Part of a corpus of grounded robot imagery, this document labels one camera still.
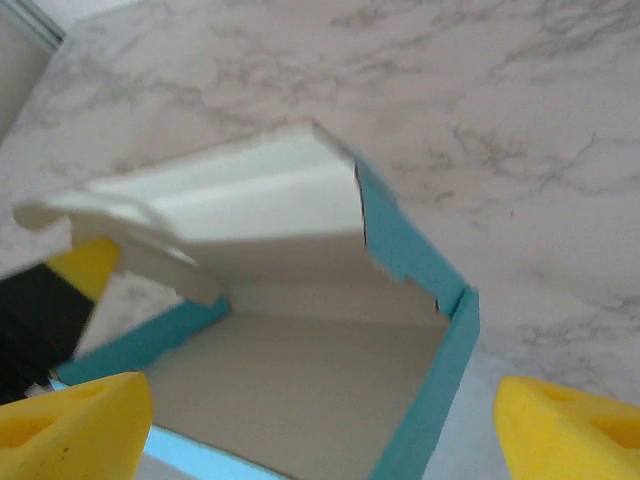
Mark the left aluminium frame post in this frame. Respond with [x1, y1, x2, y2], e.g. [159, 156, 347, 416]
[0, 0, 67, 52]

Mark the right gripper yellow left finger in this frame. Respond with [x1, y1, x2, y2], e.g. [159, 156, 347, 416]
[0, 372, 154, 480]

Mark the teal and white paper box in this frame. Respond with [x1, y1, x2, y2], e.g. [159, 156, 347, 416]
[12, 119, 481, 480]

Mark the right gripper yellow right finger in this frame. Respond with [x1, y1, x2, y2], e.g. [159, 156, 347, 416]
[492, 375, 640, 480]

